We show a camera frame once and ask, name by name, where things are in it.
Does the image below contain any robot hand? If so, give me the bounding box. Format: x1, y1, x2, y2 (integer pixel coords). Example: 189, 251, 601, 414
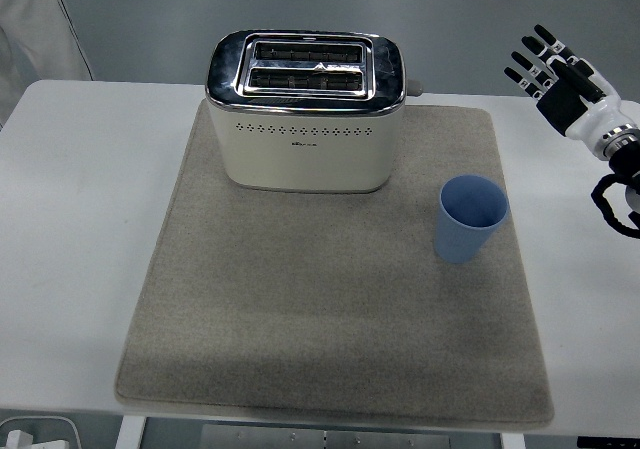
503, 23, 635, 145

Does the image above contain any blue ribbed plastic cup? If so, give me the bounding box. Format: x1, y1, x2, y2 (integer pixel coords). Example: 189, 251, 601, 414
432, 173, 510, 265

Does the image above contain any cream and chrome toaster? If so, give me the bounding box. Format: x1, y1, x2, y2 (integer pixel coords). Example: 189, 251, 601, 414
203, 28, 425, 194

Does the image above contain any beige fabric table mat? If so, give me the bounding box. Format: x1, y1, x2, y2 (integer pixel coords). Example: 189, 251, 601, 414
113, 99, 556, 425

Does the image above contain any black object below table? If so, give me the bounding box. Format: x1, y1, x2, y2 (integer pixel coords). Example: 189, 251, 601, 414
577, 436, 640, 449

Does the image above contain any grey metal plate with screws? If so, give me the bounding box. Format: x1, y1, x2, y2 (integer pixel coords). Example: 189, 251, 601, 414
199, 423, 451, 449

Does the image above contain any grey bin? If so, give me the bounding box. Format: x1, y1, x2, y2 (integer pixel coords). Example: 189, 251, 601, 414
0, 415, 81, 449

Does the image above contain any white block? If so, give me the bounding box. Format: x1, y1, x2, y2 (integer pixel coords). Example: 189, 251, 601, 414
4, 428, 69, 449

